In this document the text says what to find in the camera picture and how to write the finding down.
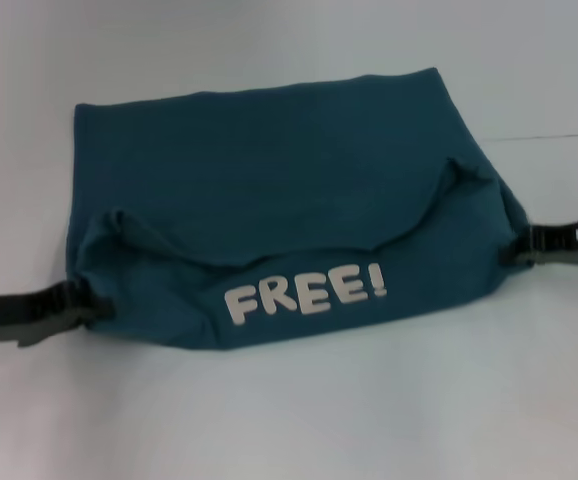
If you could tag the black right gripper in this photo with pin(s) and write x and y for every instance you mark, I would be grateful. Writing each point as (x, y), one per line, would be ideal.
(569, 245)

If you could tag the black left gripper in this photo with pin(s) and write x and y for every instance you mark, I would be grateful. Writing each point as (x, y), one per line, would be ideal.
(24, 315)

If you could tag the teal blue shirt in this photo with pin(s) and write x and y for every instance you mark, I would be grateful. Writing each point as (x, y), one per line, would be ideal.
(269, 210)

